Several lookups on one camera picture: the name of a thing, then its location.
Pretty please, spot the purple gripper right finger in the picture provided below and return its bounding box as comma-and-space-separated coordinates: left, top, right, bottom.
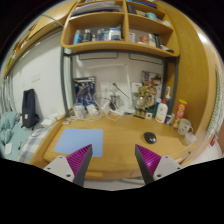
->
135, 144, 161, 184

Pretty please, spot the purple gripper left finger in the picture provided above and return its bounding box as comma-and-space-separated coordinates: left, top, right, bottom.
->
66, 145, 93, 186

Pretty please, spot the black computer mouse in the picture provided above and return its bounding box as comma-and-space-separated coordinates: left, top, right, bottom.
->
144, 132, 157, 144

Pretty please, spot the blue mouse pad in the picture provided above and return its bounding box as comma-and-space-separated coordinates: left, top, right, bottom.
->
54, 128, 104, 157

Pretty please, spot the wooden desk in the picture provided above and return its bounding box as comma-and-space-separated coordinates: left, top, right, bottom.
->
31, 116, 195, 180

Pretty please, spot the white lotion bottle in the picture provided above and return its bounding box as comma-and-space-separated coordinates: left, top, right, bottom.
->
156, 99, 168, 123

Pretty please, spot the clear plastic cup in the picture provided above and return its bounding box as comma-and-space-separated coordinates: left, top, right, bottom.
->
184, 132, 197, 145

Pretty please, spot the white mug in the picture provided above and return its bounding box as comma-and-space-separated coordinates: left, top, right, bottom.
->
178, 118, 193, 135

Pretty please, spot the bed with checkered sheet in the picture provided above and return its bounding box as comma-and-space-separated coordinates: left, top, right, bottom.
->
0, 111, 52, 164

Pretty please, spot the dark spray bottle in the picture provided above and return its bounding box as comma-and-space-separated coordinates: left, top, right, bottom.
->
165, 86, 172, 115

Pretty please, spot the red yellow chips can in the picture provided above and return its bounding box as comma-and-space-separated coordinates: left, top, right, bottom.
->
172, 99, 188, 129

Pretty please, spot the black backpack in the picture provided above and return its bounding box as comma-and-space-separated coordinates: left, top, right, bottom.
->
22, 89, 40, 129

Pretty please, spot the robot model figure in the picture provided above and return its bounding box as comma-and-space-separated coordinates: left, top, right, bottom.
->
135, 86, 155, 118

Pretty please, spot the blue robot model box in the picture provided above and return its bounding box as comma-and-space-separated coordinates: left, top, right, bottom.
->
74, 76, 96, 107

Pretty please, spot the blue bottle on shelf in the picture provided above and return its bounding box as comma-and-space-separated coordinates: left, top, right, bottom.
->
73, 30, 82, 44

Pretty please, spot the white box on shelf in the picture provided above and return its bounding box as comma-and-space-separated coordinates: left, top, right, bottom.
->
109, 28, 121, 41

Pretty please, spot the white cables pile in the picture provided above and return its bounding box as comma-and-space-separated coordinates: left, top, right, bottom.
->
71, 93, 125, 122

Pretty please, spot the wooden wall shelf unit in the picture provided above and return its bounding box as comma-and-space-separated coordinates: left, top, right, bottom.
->
61, 0, 180, 58

